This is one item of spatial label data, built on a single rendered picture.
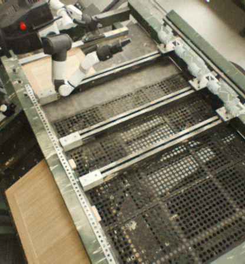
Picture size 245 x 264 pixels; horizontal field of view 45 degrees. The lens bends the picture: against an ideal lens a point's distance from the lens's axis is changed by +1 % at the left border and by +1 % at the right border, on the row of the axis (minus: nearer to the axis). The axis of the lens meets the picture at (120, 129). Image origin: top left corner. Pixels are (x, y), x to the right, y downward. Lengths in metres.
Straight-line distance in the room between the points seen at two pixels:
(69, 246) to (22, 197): 0.53
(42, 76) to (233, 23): 6.18
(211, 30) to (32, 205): 6.61
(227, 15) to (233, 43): 0.82
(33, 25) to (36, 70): 0.62
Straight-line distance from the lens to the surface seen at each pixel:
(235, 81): 2.74
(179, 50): 2.27
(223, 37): 7.80
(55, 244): 2.06
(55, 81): 1.89
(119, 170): 1.76
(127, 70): 2.32
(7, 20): 1.88
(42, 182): 2.18
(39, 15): 1.86
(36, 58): 2.49
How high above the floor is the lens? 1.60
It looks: 11 degrees down
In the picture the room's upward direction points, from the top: 51 degrees clockwise
